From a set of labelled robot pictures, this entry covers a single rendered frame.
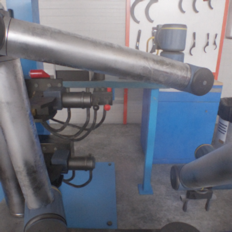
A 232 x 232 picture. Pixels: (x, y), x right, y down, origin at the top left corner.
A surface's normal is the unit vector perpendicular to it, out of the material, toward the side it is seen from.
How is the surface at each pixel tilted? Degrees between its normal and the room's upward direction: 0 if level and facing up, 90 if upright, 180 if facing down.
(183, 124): 90
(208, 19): 90
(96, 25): 90
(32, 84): 90
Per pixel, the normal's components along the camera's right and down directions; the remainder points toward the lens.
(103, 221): 0.01, -0.93
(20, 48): 0.19, 0.75
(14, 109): 0.50, 0.30
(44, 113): 0.03, 0.36
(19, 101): 0.75, 0.20
